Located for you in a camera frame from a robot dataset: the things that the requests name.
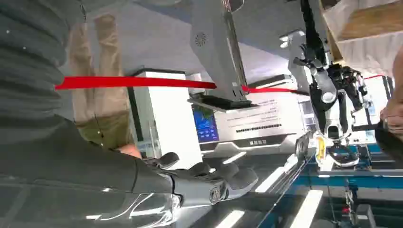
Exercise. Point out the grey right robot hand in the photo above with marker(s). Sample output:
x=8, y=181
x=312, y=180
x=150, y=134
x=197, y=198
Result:
x=94, y=163

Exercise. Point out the person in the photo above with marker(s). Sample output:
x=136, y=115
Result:
x=105, y=94

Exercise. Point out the white cabinet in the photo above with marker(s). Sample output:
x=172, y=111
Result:
x=171, y=126

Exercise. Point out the red barrier tape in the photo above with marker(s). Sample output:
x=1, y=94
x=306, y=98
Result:
x=135, y=82

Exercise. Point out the blue display screen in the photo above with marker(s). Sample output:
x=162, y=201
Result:
x=205, y=126

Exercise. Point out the ribbed grey right arm sleeve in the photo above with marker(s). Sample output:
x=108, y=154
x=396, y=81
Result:
x=28, y=56

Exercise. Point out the grey metal column stand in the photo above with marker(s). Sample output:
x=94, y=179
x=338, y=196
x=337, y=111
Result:
x=217, y=56

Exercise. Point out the white kiosk with printed panel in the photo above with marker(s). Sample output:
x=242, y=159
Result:
x=264, y=119

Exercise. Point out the yellow tag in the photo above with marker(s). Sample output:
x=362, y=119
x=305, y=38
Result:
x=320, y=148

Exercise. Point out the white and black humanoid robot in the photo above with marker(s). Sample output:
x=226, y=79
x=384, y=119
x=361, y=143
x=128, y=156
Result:
x=327, y=91

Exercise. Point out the black rounded object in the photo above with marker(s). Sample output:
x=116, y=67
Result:
x=388, y=144

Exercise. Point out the person's hand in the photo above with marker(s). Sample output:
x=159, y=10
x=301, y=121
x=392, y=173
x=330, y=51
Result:
x=393, y=116

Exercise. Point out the pale wooden table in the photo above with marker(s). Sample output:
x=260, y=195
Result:
x=368, y=28

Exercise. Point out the blue metal frame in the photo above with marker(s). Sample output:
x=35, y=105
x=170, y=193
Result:
x=340, y=182

